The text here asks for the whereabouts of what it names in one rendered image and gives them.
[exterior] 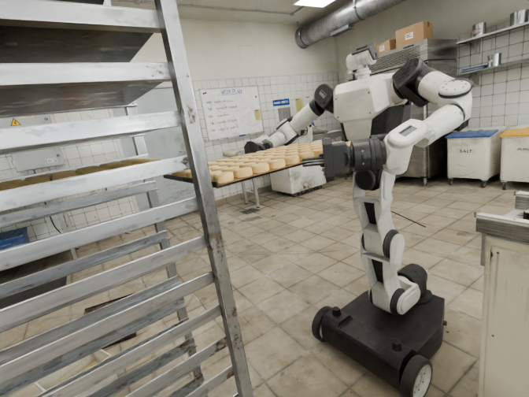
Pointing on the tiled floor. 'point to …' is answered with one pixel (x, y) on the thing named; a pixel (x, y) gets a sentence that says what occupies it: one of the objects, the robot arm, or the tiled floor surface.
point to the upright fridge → (428, 165)
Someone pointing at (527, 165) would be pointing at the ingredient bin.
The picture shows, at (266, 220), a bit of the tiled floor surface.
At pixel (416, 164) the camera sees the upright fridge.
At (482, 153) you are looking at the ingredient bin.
